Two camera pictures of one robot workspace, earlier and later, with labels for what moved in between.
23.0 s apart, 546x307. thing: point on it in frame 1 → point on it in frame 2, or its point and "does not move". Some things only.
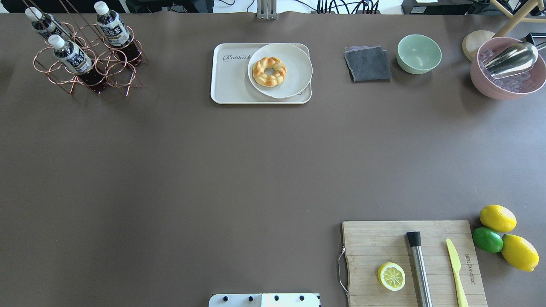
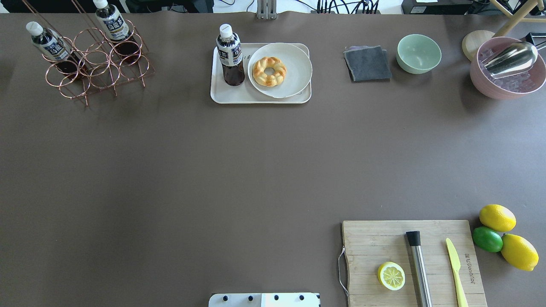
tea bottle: [46, 23] → [56, 49]
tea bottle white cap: [76, 61] → [230, 53]
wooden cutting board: [369, 245] does not move
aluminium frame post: [266, 10] does not move
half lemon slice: [391, 276] does not move
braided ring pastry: [261, 77] does not move
